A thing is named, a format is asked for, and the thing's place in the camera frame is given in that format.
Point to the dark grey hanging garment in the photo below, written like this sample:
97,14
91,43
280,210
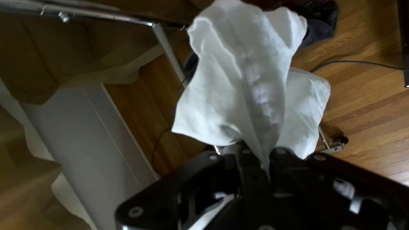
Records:
317,20

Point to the mustard curtain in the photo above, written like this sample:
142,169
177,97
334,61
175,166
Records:
55,55

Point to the white cloth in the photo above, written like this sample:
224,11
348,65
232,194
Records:
251,80

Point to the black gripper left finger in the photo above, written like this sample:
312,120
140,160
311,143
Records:
253,195

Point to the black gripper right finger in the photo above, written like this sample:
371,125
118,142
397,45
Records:
288,195

